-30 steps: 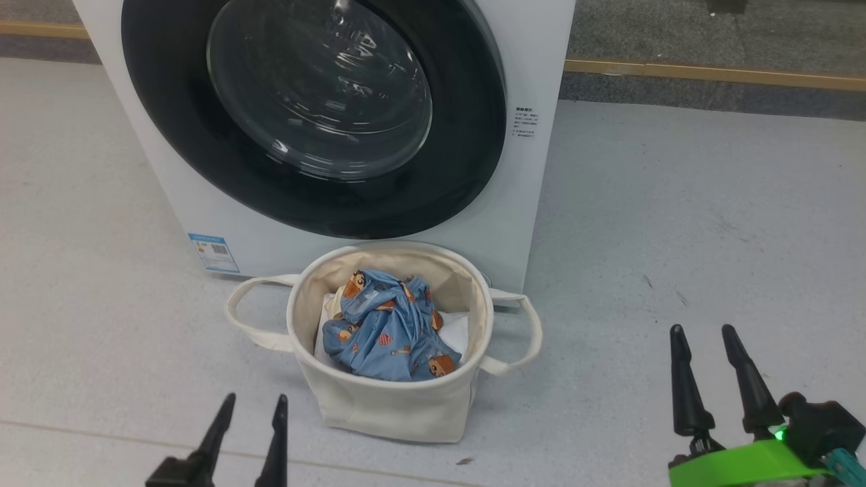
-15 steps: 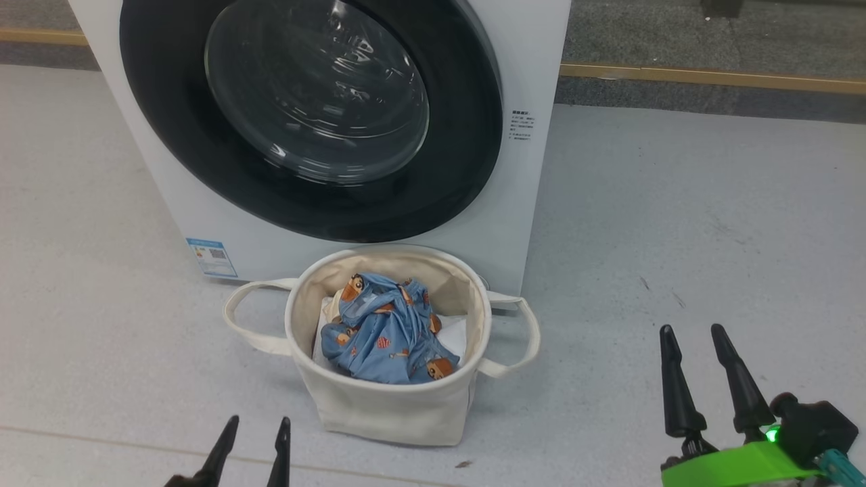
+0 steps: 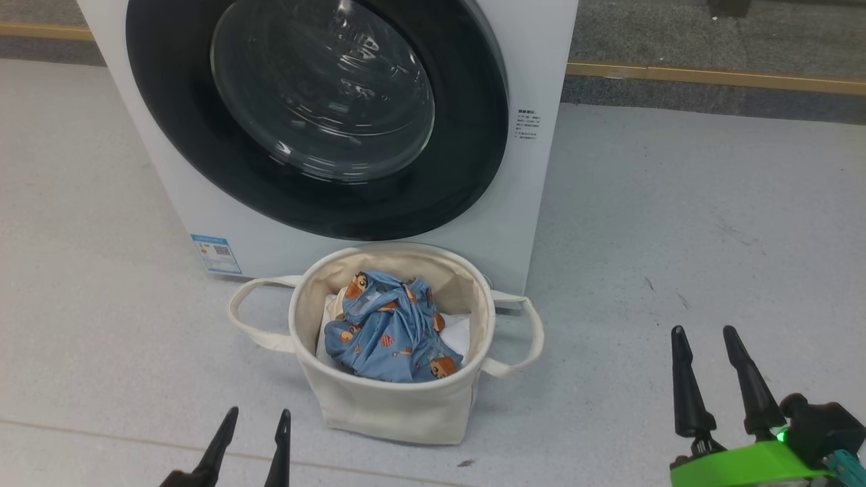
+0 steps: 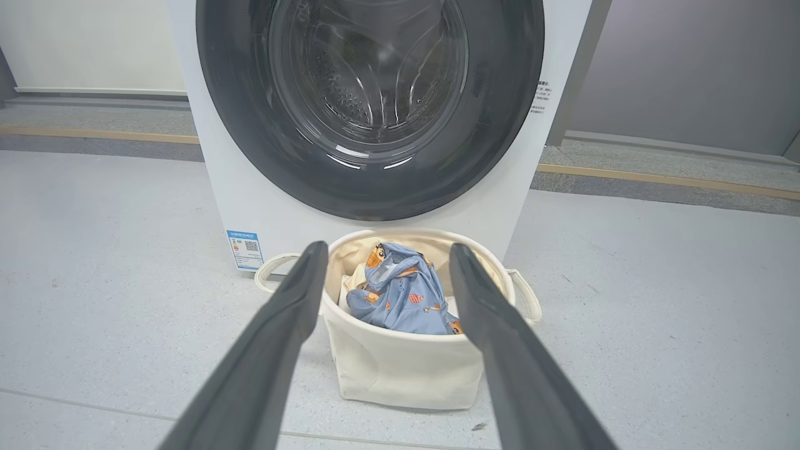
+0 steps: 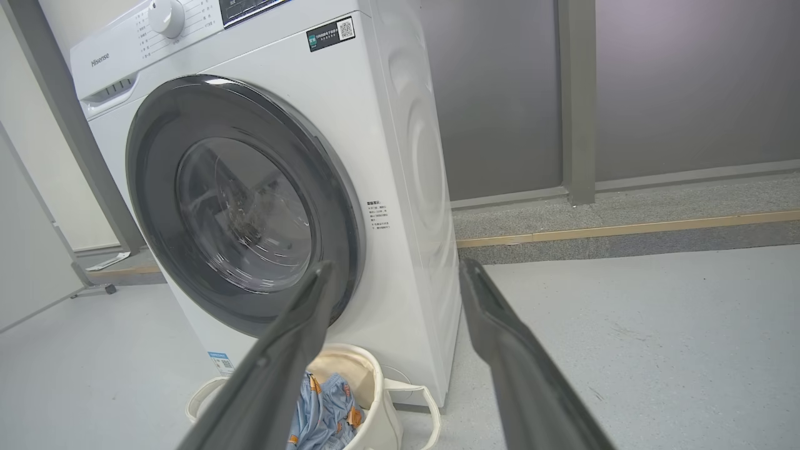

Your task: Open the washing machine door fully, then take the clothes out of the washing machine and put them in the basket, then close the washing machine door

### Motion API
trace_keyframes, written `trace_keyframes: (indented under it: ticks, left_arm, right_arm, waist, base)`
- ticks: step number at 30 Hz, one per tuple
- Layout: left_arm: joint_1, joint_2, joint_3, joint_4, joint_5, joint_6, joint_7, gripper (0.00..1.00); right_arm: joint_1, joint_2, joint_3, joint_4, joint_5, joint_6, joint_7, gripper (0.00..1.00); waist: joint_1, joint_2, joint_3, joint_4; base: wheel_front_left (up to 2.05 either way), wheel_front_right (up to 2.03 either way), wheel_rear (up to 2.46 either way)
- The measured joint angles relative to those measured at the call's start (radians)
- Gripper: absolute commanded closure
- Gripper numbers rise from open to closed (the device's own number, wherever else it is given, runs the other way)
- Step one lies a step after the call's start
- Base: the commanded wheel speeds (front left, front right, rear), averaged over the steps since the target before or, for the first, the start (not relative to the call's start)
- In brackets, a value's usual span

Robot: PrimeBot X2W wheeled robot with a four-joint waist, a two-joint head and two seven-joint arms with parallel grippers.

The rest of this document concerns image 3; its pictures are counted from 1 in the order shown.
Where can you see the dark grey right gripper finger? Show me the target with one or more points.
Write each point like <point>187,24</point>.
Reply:
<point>758,399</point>
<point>690,399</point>

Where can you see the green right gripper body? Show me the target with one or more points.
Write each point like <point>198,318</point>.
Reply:
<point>751,467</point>

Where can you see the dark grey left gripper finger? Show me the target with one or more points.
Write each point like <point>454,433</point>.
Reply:
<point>213,460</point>
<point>281,460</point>

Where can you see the blue cartoon print garment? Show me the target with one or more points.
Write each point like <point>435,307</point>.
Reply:
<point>365,291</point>
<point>392,355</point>

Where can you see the round dark glass washer door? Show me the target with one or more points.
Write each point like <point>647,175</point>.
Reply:
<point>203,169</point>

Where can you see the cream fabric laundry basket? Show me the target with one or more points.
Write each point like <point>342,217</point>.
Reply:
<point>392,412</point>

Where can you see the white front-load washing machine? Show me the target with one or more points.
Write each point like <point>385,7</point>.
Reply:
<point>534,169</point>

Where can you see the blue energy label sticker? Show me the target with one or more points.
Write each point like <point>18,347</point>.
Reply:
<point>216,255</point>

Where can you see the white cloth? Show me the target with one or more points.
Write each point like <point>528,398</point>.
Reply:
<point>457,335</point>

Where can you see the dark furniture base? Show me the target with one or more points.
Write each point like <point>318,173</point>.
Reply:
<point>729,7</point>

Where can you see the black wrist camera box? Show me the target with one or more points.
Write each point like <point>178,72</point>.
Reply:
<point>825,426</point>

